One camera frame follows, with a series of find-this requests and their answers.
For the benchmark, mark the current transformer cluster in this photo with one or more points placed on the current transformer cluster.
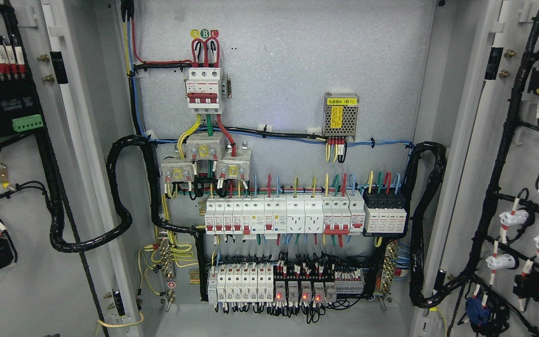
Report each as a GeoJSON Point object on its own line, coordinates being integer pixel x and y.
{"type": "Point", "coordinates": [208, 155]}

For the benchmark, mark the white socket breaker row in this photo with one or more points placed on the white socket breaker row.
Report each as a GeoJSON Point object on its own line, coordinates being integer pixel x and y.
{"type": "Point", "coordinates": [280, 215]}

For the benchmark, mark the metal power supply module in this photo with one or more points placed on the metal power supply module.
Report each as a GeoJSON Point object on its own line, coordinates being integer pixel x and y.
{"type": "Point", "coordinates": [340, 114]}

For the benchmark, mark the three pole main breaker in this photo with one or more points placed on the three pole main breaker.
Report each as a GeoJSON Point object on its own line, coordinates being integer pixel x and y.
{"type": "Point", "coordinates": [206, 90]}

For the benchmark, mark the relay terminal row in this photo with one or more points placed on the relay terminal row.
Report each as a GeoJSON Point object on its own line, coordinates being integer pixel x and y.
{"type": "Point", "coordinates": [288, 285]}

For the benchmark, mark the black surge protector block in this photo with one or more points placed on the black surge protector block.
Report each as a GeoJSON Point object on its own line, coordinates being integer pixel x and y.
{"type": "Point", "coordinates": [385, 214]}

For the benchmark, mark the black digital power meter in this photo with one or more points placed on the black digital power meter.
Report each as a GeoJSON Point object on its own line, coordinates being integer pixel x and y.
{"type": "Point", "coordinates": [20, 109]}

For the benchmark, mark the yellow terminal post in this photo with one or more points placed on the yellow terminal post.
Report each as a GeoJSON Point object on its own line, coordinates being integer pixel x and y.
{"type": "Point", "coordinates": [4, 179]}

